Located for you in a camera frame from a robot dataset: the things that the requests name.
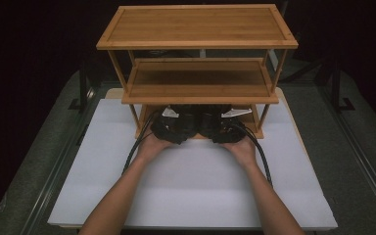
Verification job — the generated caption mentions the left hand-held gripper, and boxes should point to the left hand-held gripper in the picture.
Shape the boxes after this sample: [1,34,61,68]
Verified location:
[150,106,200,145]

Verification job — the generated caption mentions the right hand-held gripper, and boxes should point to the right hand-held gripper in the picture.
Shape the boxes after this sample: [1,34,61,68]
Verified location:
[198,108,253,145]

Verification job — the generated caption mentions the three-tier bamboo shoe rack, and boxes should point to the three-tier bamboo shoe rack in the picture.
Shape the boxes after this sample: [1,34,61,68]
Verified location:
[96,3,299,140]

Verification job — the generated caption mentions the person's right hand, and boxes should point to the person's right hand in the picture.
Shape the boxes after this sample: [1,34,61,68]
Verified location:
[219,134,259,169]

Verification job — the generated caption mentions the person's left hand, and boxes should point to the person's left hand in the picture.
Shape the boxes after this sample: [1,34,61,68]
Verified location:
[136,129,174,165]

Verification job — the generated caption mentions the white table mat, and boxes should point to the white table mat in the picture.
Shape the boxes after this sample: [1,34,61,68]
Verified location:
[47,97,339,230]

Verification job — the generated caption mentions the black metal stand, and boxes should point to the black metal stand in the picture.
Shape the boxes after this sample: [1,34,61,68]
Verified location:
[68,60,96,115]
[329,60,356,113]

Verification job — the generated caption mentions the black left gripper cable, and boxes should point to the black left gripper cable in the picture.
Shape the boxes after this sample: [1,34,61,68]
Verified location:
[121,110,161,176]

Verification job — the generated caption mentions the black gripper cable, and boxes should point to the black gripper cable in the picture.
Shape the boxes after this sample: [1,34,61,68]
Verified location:
[121,110,161,176]
[237,121,274,189]

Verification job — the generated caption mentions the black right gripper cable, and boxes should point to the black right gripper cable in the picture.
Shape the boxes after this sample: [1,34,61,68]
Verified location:
[237,121,274,189]

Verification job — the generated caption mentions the metal floor rail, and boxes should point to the metal floor rail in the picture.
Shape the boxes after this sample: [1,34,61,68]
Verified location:
[19,87,107,235]
[319,86,376,226]

